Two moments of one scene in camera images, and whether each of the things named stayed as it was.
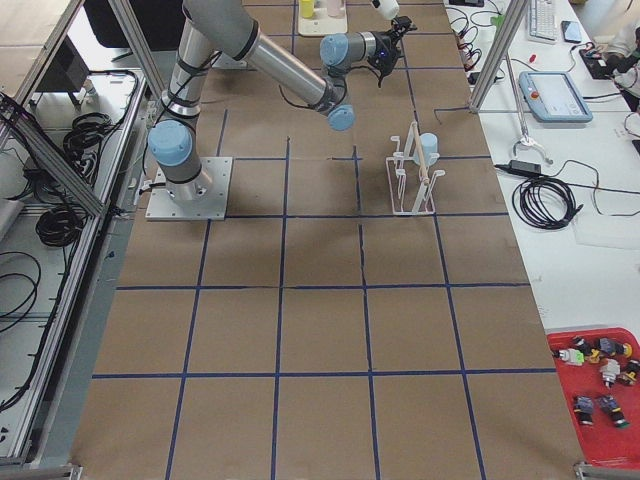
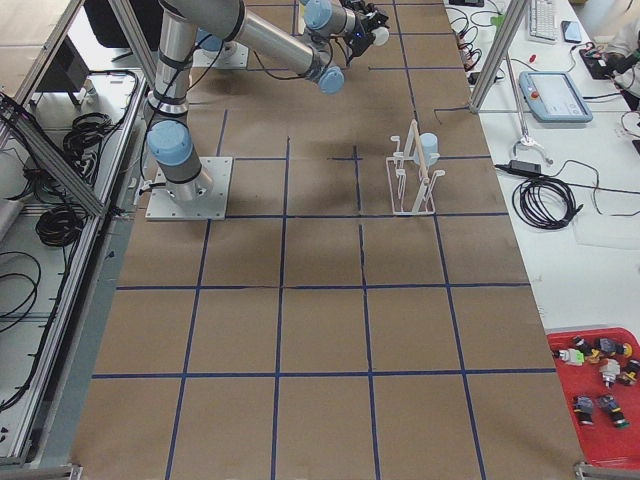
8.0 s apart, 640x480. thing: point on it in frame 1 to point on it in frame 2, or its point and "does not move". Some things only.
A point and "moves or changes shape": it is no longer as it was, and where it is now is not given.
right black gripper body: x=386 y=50 to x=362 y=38
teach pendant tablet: x=553 y=97 does not move
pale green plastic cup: x=389 y=8 moves or changes shape
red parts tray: x=601 y=371 does not move
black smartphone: x=571 y=31 does not move
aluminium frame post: x=515 y=15 does not move
